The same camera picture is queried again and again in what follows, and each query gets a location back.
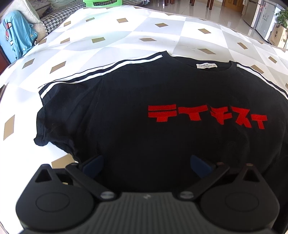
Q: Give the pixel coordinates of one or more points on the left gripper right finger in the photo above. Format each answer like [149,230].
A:
[209,176]

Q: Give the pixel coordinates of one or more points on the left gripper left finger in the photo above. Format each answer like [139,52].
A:
[84,173]

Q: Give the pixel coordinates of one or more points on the black jacket with white stripes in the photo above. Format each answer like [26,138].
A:
[147,117]

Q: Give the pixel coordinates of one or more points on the smartphone on table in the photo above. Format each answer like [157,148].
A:
[2,90]

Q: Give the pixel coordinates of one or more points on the checkered diamond tablecloth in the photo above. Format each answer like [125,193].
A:
[93,37]

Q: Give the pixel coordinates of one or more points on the cardboard box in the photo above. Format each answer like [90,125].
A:
[278,36]

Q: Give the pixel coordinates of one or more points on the blue cartoon garment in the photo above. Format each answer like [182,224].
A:
[17,36]

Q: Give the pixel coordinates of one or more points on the houndstooth sofa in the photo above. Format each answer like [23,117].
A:
[54,18]

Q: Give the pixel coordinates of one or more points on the silver refrigerator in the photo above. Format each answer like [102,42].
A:
[251,12]

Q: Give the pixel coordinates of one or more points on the green plastic chair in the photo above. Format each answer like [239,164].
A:
[102,3]

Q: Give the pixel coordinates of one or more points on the green potted plant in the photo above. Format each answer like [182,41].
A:
[282,18]

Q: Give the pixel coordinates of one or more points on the white pillow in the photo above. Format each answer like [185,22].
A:
[29,13]

